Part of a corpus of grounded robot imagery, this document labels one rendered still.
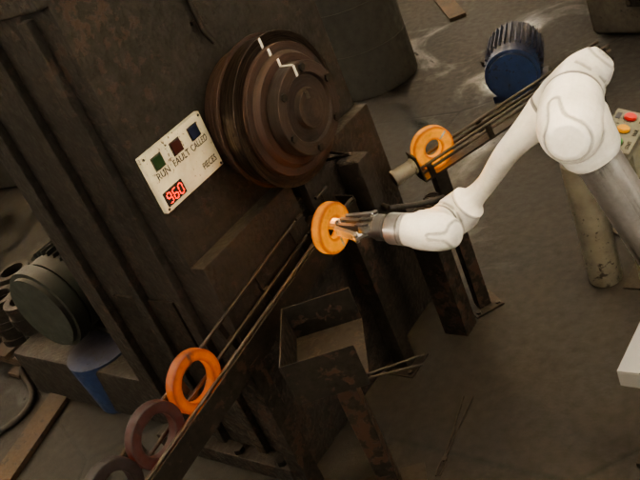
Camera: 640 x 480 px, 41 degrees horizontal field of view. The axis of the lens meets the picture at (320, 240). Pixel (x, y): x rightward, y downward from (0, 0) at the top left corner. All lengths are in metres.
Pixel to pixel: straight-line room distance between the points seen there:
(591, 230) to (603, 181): 1.23
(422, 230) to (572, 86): 0.60
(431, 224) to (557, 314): 1.08
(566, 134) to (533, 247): 1.82
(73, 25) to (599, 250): 1.92
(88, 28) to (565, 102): 1.21
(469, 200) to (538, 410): 0.84
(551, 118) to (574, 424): 1.26
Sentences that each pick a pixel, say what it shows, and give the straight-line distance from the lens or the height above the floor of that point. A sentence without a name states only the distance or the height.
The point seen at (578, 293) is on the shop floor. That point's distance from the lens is 3.28.
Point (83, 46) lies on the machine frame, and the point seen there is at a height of 1.56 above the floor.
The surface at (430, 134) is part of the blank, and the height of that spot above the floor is 0.76.
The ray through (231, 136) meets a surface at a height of 1.16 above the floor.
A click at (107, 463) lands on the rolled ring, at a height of 0.72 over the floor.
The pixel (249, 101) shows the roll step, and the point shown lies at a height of 1.23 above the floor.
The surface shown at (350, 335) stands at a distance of 2.42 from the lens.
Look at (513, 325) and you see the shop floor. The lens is 3.22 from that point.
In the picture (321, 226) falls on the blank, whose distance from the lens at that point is 2.42.
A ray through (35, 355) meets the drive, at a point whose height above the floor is 0.25.
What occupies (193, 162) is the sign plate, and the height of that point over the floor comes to 1.13.
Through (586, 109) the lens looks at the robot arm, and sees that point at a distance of 1.82.
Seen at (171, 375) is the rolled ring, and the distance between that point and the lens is 2.35.
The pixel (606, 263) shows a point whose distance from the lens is 3.22.
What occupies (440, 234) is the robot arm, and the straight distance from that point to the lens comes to 2.23.
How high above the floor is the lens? 2.01
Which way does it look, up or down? 29 degrees down
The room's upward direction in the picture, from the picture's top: 24 degrees counter-clockwise
